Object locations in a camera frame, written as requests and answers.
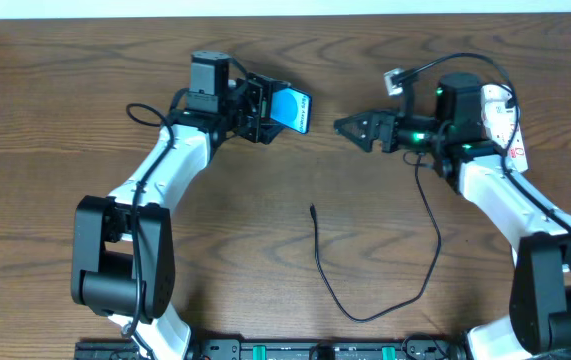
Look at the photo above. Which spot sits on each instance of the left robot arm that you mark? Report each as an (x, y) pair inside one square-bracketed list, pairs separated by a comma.
[(123, 265)]

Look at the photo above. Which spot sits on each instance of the white USB charger adapter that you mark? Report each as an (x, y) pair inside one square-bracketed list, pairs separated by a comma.
[(497, 112)]

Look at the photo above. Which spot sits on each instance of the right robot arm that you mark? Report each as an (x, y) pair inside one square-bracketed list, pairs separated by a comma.
[(477, 147)]

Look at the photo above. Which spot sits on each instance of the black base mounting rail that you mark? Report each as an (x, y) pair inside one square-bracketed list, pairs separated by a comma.
[(231, 349)]

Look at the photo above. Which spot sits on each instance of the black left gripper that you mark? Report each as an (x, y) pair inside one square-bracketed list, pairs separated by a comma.
[(254, 107)]

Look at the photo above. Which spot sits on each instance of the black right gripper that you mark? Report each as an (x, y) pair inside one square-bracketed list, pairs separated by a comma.
[(382, 131)]

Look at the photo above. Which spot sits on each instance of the white power strip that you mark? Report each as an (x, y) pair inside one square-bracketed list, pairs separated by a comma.
[(502, 134)]

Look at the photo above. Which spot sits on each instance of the blue Galaxy smartphone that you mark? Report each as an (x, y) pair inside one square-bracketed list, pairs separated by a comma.
[(292, 109)]

